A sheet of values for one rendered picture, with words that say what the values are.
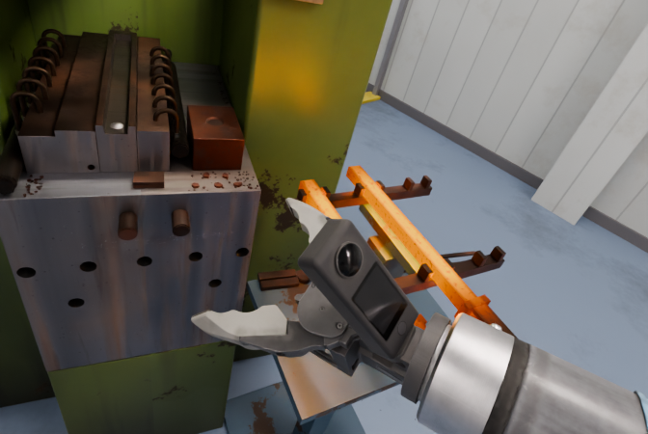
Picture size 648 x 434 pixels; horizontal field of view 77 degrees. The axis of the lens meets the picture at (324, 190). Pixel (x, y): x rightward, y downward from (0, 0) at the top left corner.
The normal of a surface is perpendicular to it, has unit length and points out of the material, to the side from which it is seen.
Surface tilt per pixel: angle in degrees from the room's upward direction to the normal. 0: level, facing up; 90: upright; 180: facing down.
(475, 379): 39
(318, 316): 26
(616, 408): 10
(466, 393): 54
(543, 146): 90
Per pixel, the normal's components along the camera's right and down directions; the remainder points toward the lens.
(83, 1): 0.33, 0.62
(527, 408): -0.28, -0.43
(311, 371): 0.22, -0.79
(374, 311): 0.63, -0.04
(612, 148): -0.69, 0.30
